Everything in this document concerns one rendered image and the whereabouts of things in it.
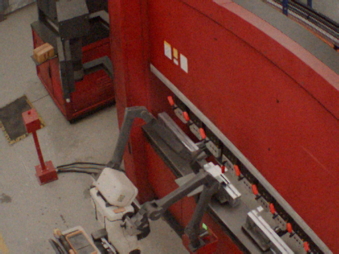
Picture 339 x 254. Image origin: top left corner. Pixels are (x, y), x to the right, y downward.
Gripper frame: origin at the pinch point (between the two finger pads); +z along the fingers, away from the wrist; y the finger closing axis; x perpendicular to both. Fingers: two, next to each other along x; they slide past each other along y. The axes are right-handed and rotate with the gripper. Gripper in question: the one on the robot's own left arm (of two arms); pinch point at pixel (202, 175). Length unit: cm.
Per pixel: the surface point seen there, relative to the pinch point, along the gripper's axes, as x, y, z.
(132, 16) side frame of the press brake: -34, 84, -78
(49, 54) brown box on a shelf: 41, 223, -24
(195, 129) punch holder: -15.5, 20.8, -16.2
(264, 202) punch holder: -17, -61, -17
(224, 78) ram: -43, -11, -67
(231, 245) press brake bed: 17, -48, 25
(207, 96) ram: -32, 7, -46
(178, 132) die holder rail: -7, 52, 9
